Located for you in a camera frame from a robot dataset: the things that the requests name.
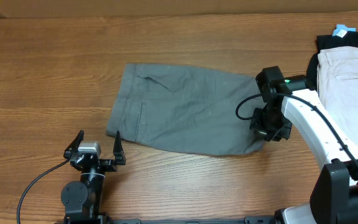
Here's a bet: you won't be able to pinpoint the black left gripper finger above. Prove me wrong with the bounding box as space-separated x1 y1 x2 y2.
64 130 84 156
113 131 126 164

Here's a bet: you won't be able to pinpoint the grey shorts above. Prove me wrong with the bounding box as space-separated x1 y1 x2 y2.
106 63 265 156

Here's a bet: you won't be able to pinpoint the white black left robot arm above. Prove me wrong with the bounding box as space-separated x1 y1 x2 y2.
61 130 126 224

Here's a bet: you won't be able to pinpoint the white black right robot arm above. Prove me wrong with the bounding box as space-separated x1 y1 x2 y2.
250 67 358 224

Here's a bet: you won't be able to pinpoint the beige folded shorts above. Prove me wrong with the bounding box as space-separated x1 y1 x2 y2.
316 46 358 146

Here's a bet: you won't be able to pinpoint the light blue clothing tag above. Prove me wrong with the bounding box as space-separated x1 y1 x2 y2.
332 24 357 38

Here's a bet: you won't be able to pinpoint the black folded garment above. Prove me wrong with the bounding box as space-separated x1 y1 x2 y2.
306 32 358 90

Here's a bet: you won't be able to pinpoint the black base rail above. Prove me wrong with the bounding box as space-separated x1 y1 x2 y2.
108 215 280 224

